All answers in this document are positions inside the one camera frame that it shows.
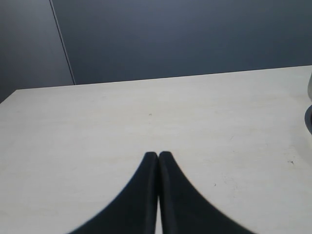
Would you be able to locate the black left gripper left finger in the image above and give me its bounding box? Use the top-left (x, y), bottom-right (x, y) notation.
top-left (72, 152), bottom-right (158, 234)

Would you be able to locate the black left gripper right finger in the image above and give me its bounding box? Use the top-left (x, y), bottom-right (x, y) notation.
top-left (158, 151), bottom-right (252, 234)

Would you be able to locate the round steel bowl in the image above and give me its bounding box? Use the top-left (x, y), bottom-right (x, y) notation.
top-left (305, 106), bottom-right (312, 135)

